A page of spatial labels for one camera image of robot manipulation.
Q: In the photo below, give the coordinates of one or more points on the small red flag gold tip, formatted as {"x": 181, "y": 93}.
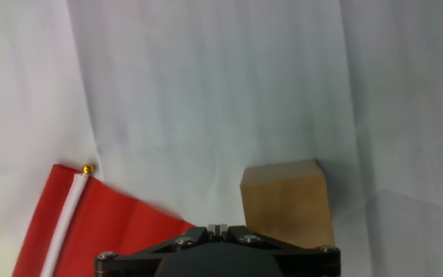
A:
{"x": 129, "y": 227}

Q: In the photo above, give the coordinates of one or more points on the blue green gradient cloth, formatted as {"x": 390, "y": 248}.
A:
{"x": 206, "y": 96}

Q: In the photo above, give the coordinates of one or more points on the small wooden block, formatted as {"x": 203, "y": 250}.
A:
{"x": 287, "y": 207}

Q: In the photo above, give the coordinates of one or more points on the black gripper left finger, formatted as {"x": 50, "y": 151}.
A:
{"x": 129, "y": 263}

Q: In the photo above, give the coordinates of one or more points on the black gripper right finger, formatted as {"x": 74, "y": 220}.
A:
{"x": 310, "y": 261}

